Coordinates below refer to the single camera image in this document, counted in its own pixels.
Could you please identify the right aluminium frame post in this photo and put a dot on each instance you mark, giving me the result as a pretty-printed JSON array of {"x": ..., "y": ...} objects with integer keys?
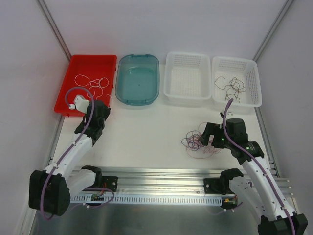
[{"x": 273, "y": 28}]

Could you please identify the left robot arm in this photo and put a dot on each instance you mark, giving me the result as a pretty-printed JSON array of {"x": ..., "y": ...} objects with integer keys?
[{"x": 51, "y": 189}]

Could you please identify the white perforated basket left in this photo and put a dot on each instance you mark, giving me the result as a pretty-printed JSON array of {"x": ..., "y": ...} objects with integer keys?
[{"x": 187, "y": 78}]

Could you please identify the red plastic tray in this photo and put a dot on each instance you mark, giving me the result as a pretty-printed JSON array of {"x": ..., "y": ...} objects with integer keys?
[{"x": 93, "y": 72}]

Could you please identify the white slotted cable duct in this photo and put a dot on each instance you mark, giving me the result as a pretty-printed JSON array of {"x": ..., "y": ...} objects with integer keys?
[{"x": 199, "y": 200}]

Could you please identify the white perforated basket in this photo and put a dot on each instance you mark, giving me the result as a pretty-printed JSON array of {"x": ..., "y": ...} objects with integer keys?
[
  {"x": 237, "y": 79},
  {"x": 187, "y": 78}
]

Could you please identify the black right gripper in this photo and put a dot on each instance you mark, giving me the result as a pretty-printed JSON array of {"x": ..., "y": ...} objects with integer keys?
[{"x": 212, "y": 132}]

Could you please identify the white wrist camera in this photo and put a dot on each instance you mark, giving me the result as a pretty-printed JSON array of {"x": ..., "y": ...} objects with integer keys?
[
  {"x": 228, "y": 114},
  {"x": 80, "y": 104}
]

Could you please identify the left aluminium frame post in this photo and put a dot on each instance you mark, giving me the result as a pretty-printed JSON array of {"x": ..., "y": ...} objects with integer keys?
[{"x": 53, "y": 26}]

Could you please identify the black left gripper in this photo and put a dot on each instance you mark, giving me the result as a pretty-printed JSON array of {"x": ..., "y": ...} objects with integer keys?
[{"x": 98, "y": 107}]

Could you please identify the aluminium mounting rail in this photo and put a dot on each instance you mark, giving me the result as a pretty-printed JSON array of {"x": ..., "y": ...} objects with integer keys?
[{"x": 148, "y": 181}]

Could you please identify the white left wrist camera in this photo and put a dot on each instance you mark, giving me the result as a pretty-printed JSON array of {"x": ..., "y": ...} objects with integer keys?
[{"x": 80, "y": 104}]

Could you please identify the teal transparent plastic bin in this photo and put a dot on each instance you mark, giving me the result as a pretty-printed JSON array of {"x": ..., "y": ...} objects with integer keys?
[{"x": 137, "y": 80}]

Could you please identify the white perforated basket right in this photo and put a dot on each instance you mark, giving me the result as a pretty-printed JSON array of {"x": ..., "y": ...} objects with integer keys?
[{"x": 237, "y": 79}]

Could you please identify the aluminium frame post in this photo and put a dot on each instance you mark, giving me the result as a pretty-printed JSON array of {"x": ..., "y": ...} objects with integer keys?
[
  {"x": 53, "y": 26},
  {"x": 273, "y": 28}
]

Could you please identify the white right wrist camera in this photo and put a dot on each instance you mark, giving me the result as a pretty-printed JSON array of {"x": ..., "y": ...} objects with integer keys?
[{"x": 228, "y": 114}]

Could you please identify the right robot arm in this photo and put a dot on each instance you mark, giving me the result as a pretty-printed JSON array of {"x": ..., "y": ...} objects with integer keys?
[{"x": 260, "y": 193}]

